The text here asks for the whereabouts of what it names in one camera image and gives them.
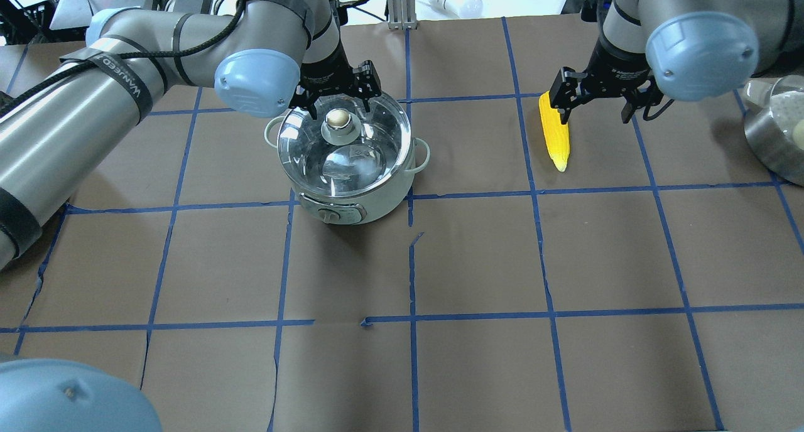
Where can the yellow plastic corn cob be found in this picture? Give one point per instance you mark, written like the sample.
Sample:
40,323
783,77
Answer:
556,134

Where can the clear light bulb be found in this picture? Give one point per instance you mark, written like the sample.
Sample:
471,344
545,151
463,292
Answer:
459,8

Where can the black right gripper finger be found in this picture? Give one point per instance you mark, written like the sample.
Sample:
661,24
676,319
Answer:
634,102
567,93

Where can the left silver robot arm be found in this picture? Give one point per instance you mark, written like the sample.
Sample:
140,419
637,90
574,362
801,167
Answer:
269,56

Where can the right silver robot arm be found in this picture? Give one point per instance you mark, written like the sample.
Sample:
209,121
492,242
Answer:
652,53

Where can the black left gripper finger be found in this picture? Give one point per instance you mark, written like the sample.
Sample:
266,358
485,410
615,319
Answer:
305,100
369,85

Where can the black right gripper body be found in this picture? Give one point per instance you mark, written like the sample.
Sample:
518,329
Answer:
617,73

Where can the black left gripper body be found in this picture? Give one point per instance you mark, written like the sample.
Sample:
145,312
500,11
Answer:
326,71

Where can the pale green electric pot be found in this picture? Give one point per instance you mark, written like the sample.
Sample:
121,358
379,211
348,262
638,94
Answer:
365,208

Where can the stainless steel steamer pot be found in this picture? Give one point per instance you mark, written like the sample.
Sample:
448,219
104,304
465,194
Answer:
773,108

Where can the white steamed bun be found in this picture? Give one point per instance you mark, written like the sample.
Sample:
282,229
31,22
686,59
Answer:
797,134

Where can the glass pot lid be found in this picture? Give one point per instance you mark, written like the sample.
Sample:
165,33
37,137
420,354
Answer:
346,152

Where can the aluminium frame post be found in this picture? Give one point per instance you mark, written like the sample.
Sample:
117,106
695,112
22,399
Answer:
402,15

